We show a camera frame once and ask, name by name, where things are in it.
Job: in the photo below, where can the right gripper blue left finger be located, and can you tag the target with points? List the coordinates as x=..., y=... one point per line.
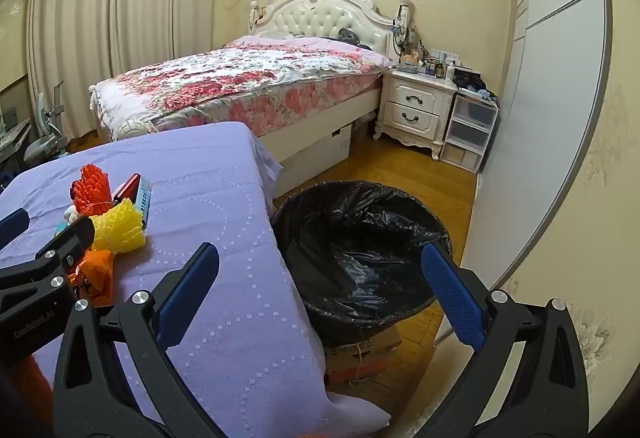
x=92, y=396

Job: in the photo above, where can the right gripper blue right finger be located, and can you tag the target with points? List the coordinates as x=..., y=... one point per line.
x=548, y=396

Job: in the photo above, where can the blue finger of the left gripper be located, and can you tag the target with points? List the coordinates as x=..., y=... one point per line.
x=12, y=226
x=65, y=249

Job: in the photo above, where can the yellow foam net bundle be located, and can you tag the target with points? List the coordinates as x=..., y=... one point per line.
x=119, y=230

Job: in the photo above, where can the red foam net bundle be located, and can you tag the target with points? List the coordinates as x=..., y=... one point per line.
x=91, y=193

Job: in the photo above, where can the red cylindrical tube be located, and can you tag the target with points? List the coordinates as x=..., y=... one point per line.
x=127, y=190

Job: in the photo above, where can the light blue packet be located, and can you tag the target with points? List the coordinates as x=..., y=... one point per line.
x=142, y=203

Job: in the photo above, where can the black trash bag bin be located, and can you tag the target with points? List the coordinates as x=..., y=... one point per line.
x=354, y=251

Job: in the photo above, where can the grey office chair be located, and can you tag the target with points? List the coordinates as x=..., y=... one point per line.
x=52, y=142

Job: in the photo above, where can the desk with clutter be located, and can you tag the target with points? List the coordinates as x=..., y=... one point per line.
x=12, y=143

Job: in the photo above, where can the purple tablecloth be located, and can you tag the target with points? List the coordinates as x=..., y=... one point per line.
x=205, y=336

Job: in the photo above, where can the cardboard box under bin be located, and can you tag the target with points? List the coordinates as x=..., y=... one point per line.
x=348, y=363

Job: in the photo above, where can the translucent plastic drawer unit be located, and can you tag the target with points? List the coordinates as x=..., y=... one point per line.
x=471, y=123

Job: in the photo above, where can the white under-bed storage box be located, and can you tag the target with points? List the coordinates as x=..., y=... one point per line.
x=312, y=161

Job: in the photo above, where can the white two-drawer nightstand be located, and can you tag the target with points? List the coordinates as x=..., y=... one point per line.
x=414, y=110

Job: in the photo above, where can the pink floral bedspread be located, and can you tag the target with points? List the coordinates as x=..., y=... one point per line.
x=267, y=84

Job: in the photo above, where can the white sliding wardrobe door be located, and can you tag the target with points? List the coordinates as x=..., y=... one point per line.
x=550, y=105

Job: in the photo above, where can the beige curtains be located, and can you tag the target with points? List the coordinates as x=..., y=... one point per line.
x=71, y=44

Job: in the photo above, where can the clutter on nightstand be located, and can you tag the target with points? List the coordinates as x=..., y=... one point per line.
x=414, y=59

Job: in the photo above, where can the dark item on pillow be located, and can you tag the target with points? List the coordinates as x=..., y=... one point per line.
x=350, y=37

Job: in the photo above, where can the white tufted bed frame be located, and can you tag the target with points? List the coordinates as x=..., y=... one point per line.
x=322, y=19

